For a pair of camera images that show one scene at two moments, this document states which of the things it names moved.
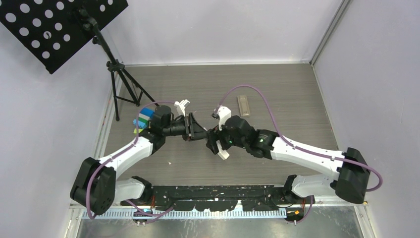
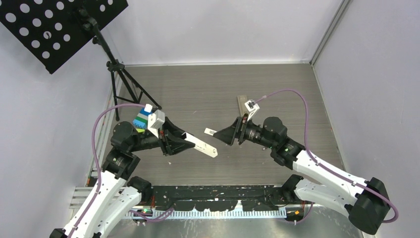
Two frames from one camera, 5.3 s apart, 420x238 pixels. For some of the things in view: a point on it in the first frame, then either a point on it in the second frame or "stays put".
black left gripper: (193, 131) → (171, 138)
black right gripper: (214, 134) → (237, 130)
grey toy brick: (144, 116) stays put
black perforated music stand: (52, 30) stays put
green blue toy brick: (142, 122) stays put
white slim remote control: (223, 153) → (202, 146)
